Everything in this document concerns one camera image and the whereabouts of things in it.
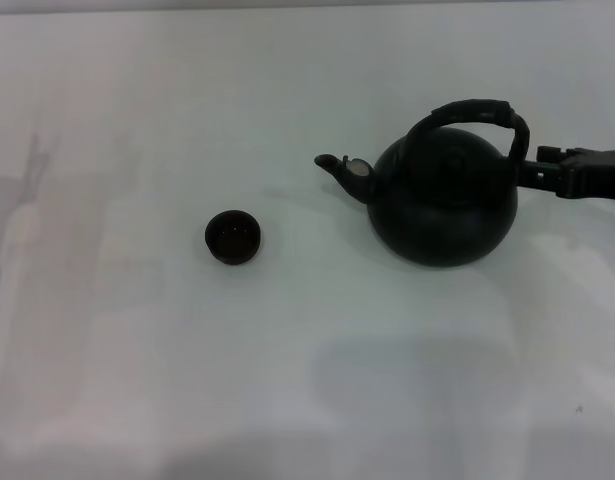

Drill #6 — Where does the black round teapot with handle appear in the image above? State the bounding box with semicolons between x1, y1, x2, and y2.
314;98;531;269

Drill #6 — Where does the small dark brown teacup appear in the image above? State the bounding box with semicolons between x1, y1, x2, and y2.
204;209;263;266

